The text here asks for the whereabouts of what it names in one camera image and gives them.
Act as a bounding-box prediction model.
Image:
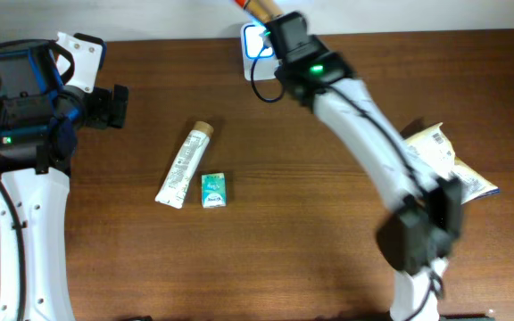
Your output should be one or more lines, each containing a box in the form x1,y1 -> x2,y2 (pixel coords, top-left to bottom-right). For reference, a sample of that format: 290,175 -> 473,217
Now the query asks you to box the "orange spaghetti pack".
234,0 -> 284,23

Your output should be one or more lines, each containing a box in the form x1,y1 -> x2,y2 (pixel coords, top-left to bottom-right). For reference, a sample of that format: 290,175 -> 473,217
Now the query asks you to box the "green tissue pack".
202,173 -> 227,209

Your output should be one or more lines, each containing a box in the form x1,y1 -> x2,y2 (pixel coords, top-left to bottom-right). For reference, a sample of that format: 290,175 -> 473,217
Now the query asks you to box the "yellow white snack bag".
405,122 -> 500,203

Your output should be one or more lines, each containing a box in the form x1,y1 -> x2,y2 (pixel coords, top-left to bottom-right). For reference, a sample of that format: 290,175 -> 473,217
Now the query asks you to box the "white tube gold cap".
155,121 -> 214,209

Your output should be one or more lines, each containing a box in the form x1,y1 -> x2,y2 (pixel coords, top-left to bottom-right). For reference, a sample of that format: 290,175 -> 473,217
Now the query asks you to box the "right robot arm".
265,12 -> 463,320

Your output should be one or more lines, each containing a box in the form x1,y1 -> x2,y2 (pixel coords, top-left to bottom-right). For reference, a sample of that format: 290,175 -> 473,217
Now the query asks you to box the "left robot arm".
0,33 -> 129,320

